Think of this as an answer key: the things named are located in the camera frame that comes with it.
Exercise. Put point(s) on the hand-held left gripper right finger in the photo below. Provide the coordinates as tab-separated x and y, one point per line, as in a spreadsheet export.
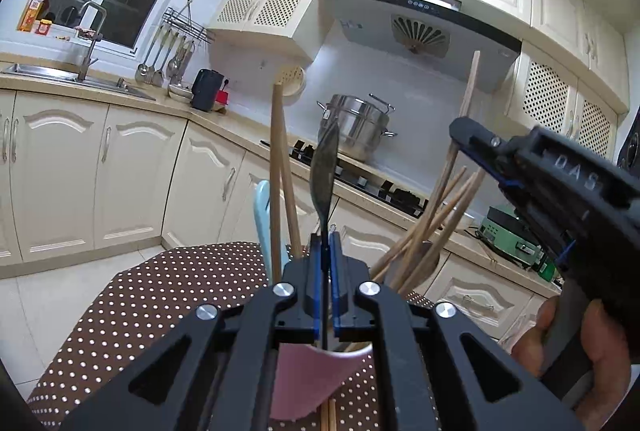
336	281

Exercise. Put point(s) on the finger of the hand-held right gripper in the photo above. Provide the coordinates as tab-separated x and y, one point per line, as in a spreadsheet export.
512	188
480	138

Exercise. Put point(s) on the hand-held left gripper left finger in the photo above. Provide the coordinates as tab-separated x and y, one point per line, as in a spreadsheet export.
312	276

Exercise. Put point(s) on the light blue knife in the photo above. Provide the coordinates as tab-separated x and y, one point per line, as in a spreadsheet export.
262	221

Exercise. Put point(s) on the pink cup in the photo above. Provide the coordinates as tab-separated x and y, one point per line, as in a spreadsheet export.
310	381

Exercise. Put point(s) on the metal spoon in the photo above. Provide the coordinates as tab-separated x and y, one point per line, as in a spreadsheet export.
324	171

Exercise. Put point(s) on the bunch of wooden chopsticks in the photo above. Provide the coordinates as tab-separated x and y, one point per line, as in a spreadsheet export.
276	161

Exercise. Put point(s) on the person's right hand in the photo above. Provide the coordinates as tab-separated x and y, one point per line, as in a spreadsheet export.
612	361

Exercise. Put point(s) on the green electric cooker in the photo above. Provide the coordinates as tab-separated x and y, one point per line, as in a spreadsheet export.
505	236

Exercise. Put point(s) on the large lattice door cabinet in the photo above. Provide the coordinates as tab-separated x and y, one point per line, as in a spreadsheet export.
550	96

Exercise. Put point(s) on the steel steamer pot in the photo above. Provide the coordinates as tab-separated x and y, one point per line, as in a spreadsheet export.
355	126

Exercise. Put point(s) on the range hood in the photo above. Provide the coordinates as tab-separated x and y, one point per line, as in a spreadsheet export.
375	41

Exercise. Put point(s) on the brown polka dot tablecloth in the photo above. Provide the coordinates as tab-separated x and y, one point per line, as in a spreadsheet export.
150	301

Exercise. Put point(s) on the small red container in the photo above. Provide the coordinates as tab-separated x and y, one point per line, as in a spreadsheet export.
223	98

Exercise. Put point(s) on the black kettle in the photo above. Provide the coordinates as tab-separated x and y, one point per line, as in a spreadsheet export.
206	91

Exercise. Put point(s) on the stacked dishes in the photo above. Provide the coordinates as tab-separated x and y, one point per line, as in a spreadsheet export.
180	92

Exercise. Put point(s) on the hanging steel skimmer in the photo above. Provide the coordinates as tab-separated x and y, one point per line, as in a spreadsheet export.
184	61

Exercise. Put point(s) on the small lattice door cabinet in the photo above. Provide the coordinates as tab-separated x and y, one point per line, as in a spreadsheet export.
260	16

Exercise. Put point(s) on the hanging steel ladle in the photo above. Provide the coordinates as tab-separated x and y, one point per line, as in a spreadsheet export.
142	73

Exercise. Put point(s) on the steel sink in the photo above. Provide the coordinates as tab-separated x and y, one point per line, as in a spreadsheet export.
75	78

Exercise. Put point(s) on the steel faucet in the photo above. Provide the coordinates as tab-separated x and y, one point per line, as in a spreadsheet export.
87	51

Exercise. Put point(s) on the small red jar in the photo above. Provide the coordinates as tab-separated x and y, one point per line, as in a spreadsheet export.
44	27

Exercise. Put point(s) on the orange bottle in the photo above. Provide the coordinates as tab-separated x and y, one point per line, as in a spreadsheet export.
31	13

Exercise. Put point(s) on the wall utensil rack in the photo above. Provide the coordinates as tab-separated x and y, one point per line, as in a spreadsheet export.
187	23

